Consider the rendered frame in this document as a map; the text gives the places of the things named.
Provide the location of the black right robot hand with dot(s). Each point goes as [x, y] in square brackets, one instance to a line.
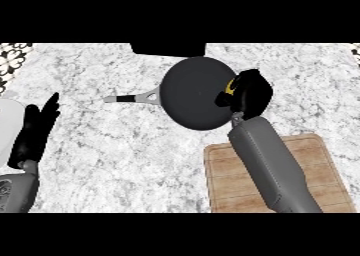
[251, 95]

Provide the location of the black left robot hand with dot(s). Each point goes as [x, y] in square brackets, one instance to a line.
[32, 136]

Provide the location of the yellow lemon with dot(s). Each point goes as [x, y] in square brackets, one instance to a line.
[229, 87]

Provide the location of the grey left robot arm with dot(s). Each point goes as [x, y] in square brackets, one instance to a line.
[15, 191]

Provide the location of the dark grey frying pan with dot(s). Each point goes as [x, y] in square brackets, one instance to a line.
[195, 93]

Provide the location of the wooden cutting board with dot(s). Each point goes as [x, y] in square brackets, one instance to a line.
[331, 180]

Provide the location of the white rounded appliance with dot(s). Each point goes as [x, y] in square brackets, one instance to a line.
[3, 133]

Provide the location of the black box appliance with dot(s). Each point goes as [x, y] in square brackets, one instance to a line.
[168, 49]

